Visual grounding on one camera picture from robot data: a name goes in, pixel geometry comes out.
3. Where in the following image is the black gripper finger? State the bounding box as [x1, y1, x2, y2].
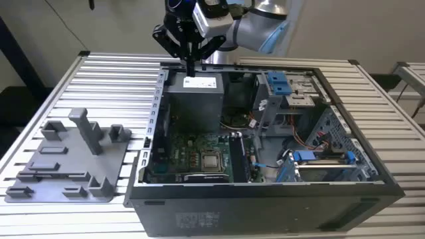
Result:
[151, 23, 191, 76]
[190, 35, 226, 77]

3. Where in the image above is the CPU socket metal cover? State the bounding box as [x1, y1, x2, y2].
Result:
[198, 148, 225, 173]

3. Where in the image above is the metal drive cage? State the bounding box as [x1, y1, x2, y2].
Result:
[251, 70, 333, 137]

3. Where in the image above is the silver CPU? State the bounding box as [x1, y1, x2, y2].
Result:
[202, 154, 221, 171]

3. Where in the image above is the perforated metal disk cage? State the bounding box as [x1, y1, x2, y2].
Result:
[305, 106, 381, 184]

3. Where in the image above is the blue plastic drive latch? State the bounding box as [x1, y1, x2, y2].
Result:
[266, 71, 291, 96]

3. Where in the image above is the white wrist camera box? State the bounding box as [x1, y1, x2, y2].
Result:
[191, 0, 233, 38]

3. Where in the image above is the aluminium side table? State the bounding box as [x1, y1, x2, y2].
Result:
[386, 61, 425, 100]

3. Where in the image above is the hard disk in blue carrier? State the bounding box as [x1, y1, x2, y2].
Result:
[277, 150, 359, 184]

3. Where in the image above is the black box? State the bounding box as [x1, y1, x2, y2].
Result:
[369, 73, 402, 93]

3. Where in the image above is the grey plastic parts rack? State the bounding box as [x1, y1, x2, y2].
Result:
[3, 108, 133, 204]

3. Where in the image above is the black open PC case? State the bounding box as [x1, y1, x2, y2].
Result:
[122, 61, 406, 238]

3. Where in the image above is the green motherboard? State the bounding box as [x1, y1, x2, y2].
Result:
[145, 131, 266, 184]

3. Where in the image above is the grey power supply unit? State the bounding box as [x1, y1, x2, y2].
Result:
[163, 73, 225, 133]

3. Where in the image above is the RAM stick with blue label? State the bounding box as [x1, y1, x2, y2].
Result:
[19, 172, 89, 179]

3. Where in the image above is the black graphics card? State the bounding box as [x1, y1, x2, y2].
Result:
[183, 173, 230, 184]

